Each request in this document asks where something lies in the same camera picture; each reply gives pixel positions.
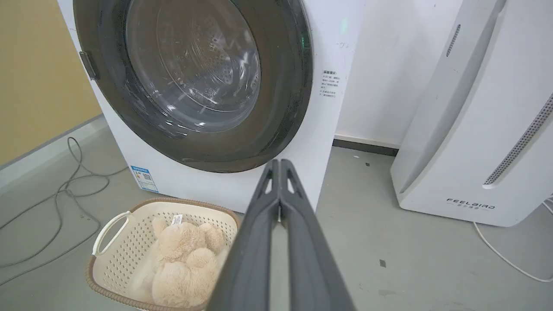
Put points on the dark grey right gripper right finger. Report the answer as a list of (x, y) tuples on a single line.
[(311, 263)]

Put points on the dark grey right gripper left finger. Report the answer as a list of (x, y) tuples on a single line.
[(250, 259)]

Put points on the white front-load washing machine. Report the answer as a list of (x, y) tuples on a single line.
[(224, 181)]

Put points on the dark round washing machine door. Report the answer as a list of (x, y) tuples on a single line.
[(281, 108)]

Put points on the beige plush teddy bear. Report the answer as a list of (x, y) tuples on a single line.
[(185, 268)]

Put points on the cream perforated laundry basket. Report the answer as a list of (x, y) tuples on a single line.
[(125, 242)]

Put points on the white Feelbird air purifier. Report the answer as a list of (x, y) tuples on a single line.
[(479, 129)]

